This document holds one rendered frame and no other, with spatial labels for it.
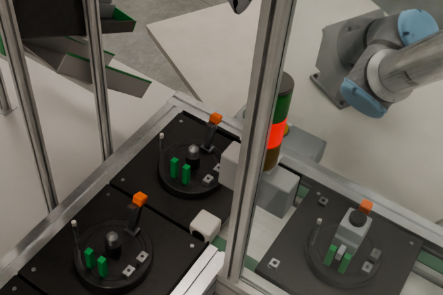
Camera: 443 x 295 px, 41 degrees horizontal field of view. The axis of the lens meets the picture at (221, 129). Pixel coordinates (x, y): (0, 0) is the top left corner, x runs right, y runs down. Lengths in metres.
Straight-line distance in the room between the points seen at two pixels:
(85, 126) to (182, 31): 0.44
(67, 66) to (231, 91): 0.55
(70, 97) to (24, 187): 0.29
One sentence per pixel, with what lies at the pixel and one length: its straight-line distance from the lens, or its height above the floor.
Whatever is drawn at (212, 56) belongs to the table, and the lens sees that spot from 1.64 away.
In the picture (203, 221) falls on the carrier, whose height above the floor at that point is 0.99.
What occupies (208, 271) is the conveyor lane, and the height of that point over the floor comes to 0.96.
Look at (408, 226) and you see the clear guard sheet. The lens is 0.78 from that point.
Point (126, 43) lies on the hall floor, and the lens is 3.03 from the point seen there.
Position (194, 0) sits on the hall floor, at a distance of 3.33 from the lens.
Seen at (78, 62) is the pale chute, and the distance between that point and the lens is 1.13.
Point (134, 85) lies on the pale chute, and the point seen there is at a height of 1.04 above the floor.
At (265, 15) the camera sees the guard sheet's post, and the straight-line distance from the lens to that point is 0.65.
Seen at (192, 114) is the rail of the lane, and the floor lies 0.96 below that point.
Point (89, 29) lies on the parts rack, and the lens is 1.07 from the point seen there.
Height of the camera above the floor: 1.92
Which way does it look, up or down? 47 degrees down
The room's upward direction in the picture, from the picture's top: 6 degrees clockwise
